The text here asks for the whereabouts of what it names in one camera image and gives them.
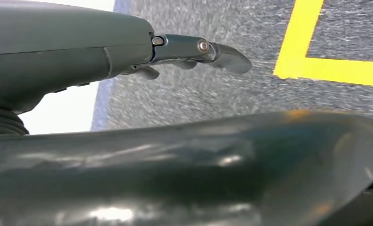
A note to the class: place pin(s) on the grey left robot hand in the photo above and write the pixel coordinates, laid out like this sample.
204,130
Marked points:
49,37

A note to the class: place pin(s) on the yellow floor tape square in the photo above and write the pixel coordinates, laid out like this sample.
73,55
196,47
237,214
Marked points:
298,46

